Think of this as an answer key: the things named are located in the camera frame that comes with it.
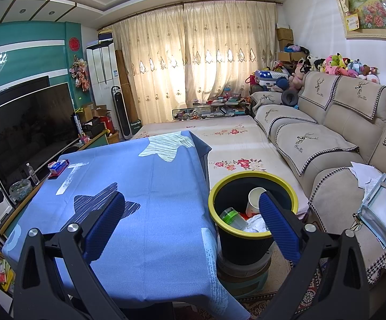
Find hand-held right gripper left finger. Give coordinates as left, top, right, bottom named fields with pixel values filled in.
left=12, top=191, right=126, bottom=320

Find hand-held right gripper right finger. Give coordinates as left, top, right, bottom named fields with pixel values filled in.
left=259, top=191, right=371, bottom=320

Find white tissue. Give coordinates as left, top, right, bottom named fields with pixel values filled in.
left=243, top=214, right=270, bottom=233

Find white paper cup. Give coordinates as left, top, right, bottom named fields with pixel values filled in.
left=247, top=187, right=267, bottom=217

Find green white plastic bottle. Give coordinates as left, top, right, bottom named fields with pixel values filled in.
left=221, top=207, right=248, bottom=230

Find black yellow-rimmed trash bin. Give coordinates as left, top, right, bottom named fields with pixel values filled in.
left=208, top=171, right=299, bottom=261

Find glass ashtray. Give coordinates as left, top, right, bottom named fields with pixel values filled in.
left=9, top=179, right=33, bottom=201

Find blue patterned tablecloth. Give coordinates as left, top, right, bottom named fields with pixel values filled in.
left=1, top=131, right=250, bottom=320

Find clear water bottle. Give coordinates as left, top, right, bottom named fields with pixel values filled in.
left=26, top=163, right=40, bottom=186

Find green plastic stool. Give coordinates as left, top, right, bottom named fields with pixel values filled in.
left=217, top=250, right=274, bottom=299

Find red patterned carpet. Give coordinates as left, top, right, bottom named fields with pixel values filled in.
left=196, top=260, right=327, bottom=320

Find blue red small box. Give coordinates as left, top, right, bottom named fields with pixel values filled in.
left=48, top=159, right=71, bottom=177

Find large black television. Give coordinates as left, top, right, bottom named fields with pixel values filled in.
left=0, top=83, right=79, bottom=187

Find cream floral mat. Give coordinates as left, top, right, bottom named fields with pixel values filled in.
left=130, top=115, right=310, bottom=214

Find beige sofa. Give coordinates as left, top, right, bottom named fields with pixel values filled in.
left=249, top=71, right=386, bottom=285

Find clear plastic document bag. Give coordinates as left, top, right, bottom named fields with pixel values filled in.
left=358, top=173, right=386, bottom=249

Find white papers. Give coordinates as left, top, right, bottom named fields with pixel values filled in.
left=350, top=162, right=385, bottom=189

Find open cardboard box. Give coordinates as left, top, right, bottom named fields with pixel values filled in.
left=78, top=103, right=108, bottom=124

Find black tower fan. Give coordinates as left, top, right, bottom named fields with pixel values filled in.
left=111, top=86, right=132, bottom=140

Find grey neck pillow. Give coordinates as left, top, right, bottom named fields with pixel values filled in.
left=281, top=90, right=300, bottom=108

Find cluttered glass coffee table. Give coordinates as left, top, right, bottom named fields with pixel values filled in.
left=171, top=97, right=252, bottom=121

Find artificial flower bouquet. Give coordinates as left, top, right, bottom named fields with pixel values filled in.
left=69, top=58, right=90, bottom=91

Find pile of plush toys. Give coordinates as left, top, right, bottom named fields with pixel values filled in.
left=253, top=53, right=380, bottom=92

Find stack of cardboard boxes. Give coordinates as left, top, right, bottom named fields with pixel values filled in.
left=276, top=27, right=308, bottom=62

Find beige embroidered curtains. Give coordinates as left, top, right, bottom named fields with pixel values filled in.
left=108, top=2, right=278, bottom=124

